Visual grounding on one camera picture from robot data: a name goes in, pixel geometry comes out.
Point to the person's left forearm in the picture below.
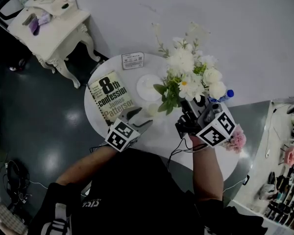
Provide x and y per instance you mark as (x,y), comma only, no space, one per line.
(83,165)

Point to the blue-capped water bottle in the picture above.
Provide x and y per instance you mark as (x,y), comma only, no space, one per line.
(225,97)

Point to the white shoe rack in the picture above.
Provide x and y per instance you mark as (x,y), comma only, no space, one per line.
(284,202)

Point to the person's black shirt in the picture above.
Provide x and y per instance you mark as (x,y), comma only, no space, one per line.
(137,199)

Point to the white flowers with green leaves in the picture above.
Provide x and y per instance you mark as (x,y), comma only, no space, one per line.
(183,62)

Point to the white woven box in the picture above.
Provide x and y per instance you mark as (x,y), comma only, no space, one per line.
(5,217)

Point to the pink flowers bunch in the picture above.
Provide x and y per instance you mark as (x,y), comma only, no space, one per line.
(237,138)

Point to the small white cup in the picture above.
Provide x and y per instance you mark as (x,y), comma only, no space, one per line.
(152,109)

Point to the person's right forearm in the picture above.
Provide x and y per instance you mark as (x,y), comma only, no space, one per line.
(207,172)

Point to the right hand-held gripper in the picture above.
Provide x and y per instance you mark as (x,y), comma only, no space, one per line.
(215,131)

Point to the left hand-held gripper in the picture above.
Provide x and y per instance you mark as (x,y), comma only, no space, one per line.
(120,136)

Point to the white ornate dressing table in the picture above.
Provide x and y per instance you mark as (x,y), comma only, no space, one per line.
(54,40)

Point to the beige paperback book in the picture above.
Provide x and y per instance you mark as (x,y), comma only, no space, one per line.
(110,97)

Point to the white curved table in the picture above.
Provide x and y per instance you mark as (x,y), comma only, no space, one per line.
(161,141)

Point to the purple cloth item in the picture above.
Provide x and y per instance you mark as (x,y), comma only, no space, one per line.
(39,23)

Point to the black device on floor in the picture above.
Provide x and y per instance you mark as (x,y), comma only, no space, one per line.
(246,180)

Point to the white plate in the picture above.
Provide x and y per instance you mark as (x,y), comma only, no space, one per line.
(147,92)

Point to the small white sign card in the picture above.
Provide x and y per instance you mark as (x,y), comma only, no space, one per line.
(133,60)

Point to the black chair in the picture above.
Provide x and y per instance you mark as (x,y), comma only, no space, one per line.
(5,33)

